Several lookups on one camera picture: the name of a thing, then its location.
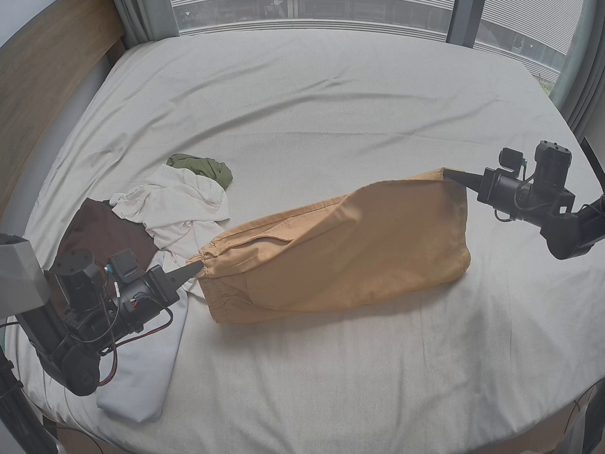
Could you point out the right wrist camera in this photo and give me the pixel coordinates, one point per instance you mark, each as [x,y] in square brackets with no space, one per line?
[511,158]

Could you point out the grey-green curtain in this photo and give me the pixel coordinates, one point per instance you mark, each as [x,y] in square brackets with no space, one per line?
[583,55]
[137,3]

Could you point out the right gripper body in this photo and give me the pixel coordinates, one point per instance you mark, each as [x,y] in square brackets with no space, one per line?
[501,194]

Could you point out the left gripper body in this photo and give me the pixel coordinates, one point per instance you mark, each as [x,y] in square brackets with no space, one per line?
[146,300]

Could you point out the bed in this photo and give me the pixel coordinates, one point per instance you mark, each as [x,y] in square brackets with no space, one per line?
[331,111]

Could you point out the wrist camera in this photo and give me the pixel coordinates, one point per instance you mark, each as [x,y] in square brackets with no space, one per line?
[511,158]
[123,263]

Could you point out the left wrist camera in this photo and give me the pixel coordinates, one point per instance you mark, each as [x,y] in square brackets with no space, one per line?
[123,263]

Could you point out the brown garment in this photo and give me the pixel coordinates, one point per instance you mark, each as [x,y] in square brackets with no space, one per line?
[113,234]

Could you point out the white garment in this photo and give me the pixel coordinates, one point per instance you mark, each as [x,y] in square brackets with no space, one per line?
[184,201]

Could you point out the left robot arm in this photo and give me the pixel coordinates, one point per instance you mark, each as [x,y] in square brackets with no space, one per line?
[71,348]

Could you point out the pale blue garment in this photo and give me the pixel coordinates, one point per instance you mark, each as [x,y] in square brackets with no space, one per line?
[142,376]

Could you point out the green garment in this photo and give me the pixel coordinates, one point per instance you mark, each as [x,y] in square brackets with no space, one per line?
[203,166]

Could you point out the tan shorts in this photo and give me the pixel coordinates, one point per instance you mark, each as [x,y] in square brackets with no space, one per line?
[354,248]

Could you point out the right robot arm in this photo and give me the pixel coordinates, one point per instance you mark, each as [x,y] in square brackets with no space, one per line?
[572,234]

